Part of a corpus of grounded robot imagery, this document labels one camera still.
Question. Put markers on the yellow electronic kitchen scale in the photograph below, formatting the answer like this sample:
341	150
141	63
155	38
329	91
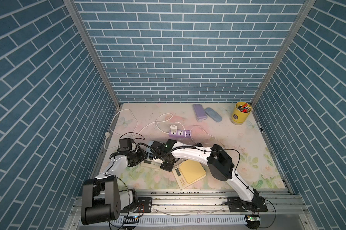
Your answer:
188	173

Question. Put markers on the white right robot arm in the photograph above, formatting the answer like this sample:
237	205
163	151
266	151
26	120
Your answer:
216	158

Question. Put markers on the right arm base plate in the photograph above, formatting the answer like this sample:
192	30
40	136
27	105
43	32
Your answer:
235	204

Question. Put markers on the floral table mat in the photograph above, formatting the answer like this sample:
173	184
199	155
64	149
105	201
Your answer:
244	143

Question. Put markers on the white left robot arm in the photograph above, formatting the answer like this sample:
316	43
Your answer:
106	196

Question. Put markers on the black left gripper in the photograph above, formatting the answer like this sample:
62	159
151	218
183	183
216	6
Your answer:
142	155

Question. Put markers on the aluminium mounting rail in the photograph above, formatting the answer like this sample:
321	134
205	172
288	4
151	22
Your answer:
211	201

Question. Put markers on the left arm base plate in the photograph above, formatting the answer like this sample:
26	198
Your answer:
141	204

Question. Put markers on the blue electronic kitchen scale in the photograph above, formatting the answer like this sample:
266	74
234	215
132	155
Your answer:
150	162

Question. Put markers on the blue pencil case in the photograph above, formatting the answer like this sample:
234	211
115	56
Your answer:
213	114

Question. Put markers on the yellow pen cup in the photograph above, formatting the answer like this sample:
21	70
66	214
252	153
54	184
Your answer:
240	113

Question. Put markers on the purple pencil case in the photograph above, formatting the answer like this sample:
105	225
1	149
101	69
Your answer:
199	112

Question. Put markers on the purple power strip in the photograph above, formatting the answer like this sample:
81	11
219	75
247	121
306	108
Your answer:
180	134

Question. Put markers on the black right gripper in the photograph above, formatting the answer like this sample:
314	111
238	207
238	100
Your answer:
166	168

